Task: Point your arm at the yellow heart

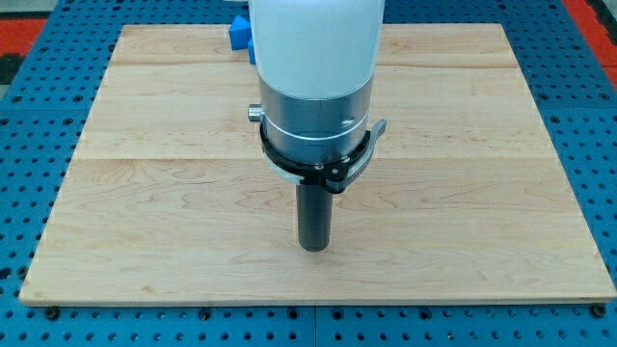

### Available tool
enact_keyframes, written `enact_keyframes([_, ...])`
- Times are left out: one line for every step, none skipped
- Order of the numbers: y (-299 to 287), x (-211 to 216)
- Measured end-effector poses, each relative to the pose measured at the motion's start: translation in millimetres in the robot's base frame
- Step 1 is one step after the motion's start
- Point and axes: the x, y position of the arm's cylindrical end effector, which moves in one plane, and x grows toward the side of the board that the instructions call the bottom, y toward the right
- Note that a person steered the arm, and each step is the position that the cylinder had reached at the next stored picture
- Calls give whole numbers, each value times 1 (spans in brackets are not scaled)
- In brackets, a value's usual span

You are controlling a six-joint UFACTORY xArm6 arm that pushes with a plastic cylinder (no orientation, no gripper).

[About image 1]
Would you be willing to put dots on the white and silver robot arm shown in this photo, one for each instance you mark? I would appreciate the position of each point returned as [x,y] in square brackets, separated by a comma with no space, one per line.
[315,60]

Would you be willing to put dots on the light wooden board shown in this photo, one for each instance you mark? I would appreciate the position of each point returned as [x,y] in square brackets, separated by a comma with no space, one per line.
[168,201]

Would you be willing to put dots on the blue block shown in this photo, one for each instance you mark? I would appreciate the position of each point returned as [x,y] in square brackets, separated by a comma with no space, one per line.
[240,36]

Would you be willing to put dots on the black cylindrical pointer tool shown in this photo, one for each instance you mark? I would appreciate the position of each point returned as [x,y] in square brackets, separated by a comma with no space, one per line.
[314,216]

